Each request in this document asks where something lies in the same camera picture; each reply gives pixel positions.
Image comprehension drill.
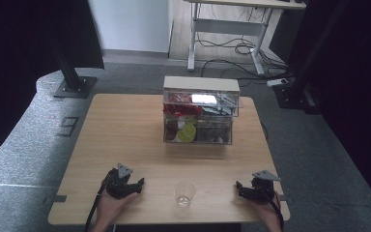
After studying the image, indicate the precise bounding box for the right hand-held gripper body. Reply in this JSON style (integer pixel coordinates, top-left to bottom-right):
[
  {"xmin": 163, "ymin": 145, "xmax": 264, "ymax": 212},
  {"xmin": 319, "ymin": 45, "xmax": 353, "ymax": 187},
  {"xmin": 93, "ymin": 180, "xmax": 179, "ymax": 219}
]
[{"xmin": 250, "ymin": 169, "xmax": 281, "ymax": 205}]

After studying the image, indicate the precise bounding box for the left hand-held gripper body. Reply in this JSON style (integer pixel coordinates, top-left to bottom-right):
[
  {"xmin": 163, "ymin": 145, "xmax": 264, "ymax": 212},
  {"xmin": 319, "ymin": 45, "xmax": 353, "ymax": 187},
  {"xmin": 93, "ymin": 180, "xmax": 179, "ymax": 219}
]
[{"xmin": 104, "ymin": 162, "xmax": 137, "ymax": 199}]

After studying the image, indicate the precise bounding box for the person's right hand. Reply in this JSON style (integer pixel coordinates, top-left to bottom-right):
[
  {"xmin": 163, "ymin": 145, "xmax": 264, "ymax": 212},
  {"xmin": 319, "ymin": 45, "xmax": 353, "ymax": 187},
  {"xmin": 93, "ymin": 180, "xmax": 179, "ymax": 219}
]
[{"xmin": 253, "ymin": 190, "xmax": 284, "ymax": 225}]

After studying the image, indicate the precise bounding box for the clear glass cup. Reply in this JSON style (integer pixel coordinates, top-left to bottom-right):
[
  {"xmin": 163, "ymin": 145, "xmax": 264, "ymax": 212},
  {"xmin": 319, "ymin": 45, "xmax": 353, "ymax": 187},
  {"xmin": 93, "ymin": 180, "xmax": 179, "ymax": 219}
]
[{"xmin": 174, "ymin": 180, "xmax": 197, "ymax": 208}]

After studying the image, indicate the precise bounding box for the pile of dark brown packets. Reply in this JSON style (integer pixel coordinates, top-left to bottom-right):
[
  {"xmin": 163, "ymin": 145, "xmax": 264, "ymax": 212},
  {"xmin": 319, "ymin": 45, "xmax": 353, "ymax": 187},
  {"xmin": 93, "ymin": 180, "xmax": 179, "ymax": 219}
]
[{"xmin": 196, "ymin": 119, "xmax": 232, "ymax": 145}]

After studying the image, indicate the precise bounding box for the pile of green round packets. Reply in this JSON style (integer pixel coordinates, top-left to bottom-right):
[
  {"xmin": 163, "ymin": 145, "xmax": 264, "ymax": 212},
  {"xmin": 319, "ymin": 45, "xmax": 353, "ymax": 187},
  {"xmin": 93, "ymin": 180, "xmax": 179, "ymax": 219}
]
[{"xmin": 176, "ymin": 117, "xmax": 198, "ymax": 143}]

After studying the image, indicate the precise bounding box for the pile of red packets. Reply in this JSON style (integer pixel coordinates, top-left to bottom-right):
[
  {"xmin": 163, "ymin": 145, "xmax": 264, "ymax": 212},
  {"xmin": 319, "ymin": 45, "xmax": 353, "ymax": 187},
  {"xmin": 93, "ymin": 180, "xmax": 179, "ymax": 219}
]
[{"xmin": 163, "ymin": 92, "xmax": 204, "ymax": 118}]

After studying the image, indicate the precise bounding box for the pile of silver packets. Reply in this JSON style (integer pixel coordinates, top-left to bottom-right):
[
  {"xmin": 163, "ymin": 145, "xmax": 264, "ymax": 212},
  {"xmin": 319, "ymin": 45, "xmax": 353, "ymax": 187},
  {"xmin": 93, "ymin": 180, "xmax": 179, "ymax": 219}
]
[{"xmin": 191, "ymin": 93, "xmax": 240, "ymax": 116}]

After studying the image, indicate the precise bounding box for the white power strip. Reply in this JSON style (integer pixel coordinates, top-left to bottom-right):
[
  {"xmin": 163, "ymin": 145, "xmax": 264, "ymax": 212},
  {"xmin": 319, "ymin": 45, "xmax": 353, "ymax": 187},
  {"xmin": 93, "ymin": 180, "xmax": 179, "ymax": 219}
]
[{"xmin": 266, "ymin": 77, "xmax": 290, "ymax": 88}]

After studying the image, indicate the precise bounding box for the clear acrylic drawer organizer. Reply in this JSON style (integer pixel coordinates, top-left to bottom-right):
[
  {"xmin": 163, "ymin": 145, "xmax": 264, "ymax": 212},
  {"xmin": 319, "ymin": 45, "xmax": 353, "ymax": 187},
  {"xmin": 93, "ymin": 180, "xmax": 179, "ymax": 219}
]
[{"xmin": 162, "ymin": 75, "xmax": 244, "ymax": 146}]

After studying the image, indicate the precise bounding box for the black metal stand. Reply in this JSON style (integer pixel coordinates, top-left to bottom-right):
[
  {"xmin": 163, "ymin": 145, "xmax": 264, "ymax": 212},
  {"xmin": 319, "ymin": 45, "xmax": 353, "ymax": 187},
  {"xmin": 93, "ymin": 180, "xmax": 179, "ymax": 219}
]
[
  {"xmin": 272, "ymin": 0, "xmax": 352, "ymax": 114},
  {"xmin": 52, "ymin": 44, "xmax": 98, "ymax": 100}
]

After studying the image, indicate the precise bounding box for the dark curtain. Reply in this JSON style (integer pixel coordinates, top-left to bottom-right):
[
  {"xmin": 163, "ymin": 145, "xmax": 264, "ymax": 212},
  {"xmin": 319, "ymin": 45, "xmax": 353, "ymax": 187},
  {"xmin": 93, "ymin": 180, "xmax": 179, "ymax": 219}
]
[
  {"xmin": 269, "ymin": 0, "xmax": 371, "ymax": 214},
  {"xmin": 0, "ymin": 0, "xmax": 105, "ymax": 170}
]

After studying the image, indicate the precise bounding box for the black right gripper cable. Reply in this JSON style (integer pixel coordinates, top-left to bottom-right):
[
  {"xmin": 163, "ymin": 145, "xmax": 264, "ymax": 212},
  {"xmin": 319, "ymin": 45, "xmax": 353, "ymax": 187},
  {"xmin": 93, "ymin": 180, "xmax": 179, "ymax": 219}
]
[{"xmin": 260, "ymin": 184, "xmax": 285, "ymax": 232}]

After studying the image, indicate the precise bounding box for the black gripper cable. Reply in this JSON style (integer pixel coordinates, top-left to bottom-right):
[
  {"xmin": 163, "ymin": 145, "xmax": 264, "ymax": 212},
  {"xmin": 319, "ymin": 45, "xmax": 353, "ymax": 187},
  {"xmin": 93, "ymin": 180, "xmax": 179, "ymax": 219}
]
[
  {"xmin": 260, "ymin": 184, "xmax": 285, "ymax": 232},
  {"xmin": 84, "ymin": 169, "xmax": 114, "ymax": 232}
]

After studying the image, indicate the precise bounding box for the grey table bracket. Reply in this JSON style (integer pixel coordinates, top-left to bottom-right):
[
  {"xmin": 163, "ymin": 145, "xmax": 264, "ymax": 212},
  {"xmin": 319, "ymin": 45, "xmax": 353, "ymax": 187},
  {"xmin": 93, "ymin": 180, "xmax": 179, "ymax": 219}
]
[
  {"xmin": 279, "ymin": 194, "xmax": 295, "ymax": 205},
  {"xmin": 43, "ymin": 194, "xmax": 69, "ymax": 205}
]

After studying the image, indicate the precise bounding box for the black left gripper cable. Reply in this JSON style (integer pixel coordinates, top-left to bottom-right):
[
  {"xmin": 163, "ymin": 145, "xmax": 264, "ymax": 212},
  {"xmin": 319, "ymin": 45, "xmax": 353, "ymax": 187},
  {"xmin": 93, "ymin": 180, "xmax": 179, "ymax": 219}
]
[{"xmin": 84, "ymin": 169, "xmax": 114, "ymax": 232}]

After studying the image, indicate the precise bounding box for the tangle of black floor cables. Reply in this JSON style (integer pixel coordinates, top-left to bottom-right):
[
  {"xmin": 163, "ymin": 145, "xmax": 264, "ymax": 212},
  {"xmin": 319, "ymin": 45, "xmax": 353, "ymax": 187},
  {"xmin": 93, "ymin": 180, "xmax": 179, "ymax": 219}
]
[{"xmin": 195, "ymin": 30, "xmax": 296, "ymax": 89}]

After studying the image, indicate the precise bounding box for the white desk frame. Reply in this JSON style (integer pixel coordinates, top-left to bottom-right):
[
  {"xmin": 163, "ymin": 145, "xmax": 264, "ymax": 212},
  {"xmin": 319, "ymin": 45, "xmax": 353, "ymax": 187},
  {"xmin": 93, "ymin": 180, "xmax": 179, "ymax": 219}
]
[{"xmin": 183, "ymin": 0, "xmax": 307, "ymax": 77}]

